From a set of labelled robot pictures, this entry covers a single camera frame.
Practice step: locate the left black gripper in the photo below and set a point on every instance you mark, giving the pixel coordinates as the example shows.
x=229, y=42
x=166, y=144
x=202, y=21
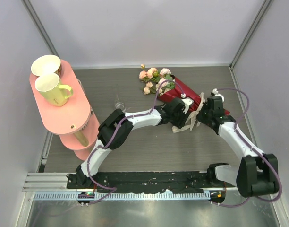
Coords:
x=183, y=118

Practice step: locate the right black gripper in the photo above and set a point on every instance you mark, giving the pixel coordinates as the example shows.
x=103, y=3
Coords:
x=200, y=117

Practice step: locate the cream ribbon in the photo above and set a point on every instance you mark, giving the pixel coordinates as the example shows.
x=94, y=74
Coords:
x=192, y=117

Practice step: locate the pink flower bouquet red wrap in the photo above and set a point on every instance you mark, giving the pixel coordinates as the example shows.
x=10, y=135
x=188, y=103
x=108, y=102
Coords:
x=166, y=85

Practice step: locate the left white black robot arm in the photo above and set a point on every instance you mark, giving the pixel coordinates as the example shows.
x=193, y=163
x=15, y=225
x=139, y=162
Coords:
x=116, y=128

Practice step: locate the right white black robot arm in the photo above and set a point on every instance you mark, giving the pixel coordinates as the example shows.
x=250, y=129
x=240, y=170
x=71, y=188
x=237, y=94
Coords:
x=257, y=174

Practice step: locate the clear glass vase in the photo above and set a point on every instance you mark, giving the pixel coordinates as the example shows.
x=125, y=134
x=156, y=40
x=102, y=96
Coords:
x=118, y=102

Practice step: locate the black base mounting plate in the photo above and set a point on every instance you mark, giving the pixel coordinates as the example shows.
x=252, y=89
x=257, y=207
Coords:
x=146, y=182

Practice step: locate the pink tiered shelf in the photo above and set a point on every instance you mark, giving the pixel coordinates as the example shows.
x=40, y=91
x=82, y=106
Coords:
x=75, y=122

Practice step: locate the yellow green mug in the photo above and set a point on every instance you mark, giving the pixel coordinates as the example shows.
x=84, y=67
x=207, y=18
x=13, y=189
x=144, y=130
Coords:
x=53, y=90

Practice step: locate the white bowl mug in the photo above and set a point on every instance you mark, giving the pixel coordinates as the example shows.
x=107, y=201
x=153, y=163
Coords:
x=46, y=64

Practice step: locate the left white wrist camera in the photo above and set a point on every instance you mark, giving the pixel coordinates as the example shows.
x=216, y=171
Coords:
x=188, y=102

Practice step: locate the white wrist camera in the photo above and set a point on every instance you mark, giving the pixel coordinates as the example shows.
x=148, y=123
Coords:
x=215, y=92
x=188, y=102

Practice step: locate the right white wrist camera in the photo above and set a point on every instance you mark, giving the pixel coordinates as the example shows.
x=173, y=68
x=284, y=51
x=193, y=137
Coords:
x=215, y=92

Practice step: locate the white slotted cable duct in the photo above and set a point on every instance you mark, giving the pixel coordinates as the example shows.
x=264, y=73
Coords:
x=90, y=196

